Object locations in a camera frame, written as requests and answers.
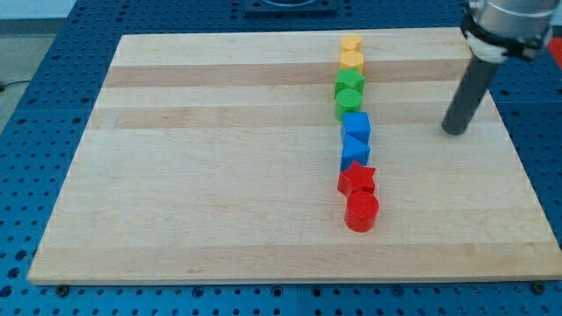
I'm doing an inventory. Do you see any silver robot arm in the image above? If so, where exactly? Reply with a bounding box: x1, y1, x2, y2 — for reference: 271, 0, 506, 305
461, 0, 561, 64

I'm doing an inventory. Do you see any yellow heart block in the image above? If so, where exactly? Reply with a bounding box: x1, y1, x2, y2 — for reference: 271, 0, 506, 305
340, 34, 363, 53

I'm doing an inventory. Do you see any wooden board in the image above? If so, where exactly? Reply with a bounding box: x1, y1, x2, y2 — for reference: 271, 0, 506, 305
27, 27, 561, 285

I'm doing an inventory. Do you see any blue triangle block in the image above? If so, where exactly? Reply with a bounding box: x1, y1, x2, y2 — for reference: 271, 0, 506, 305
340, 134, 371, 171

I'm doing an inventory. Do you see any red star block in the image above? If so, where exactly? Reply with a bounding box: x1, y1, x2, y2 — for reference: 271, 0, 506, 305
337, 161, 377, 197

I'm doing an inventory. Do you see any blue cube block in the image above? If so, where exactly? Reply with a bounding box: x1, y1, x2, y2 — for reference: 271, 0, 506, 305
341, 112, 371, 144

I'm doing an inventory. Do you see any green cylinder block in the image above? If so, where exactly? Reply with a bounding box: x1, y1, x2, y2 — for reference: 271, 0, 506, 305
335, 89, 363, 121

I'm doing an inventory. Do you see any red cylinder block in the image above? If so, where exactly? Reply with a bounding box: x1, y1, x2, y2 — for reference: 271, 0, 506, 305
344, 191, 379, 233

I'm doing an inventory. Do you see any green star block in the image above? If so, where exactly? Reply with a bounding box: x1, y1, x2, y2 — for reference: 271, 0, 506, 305
334, 68, 365, 97

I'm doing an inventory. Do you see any yellow hexagon block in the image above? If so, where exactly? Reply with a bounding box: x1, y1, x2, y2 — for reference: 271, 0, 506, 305
339, 50, 364, 74

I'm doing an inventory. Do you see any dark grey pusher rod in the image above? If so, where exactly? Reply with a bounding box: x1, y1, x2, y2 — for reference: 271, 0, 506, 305
441, 55, 500, 135

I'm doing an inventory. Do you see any black cable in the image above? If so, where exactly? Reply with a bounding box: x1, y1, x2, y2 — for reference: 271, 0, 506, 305
0, 79, 30, 93

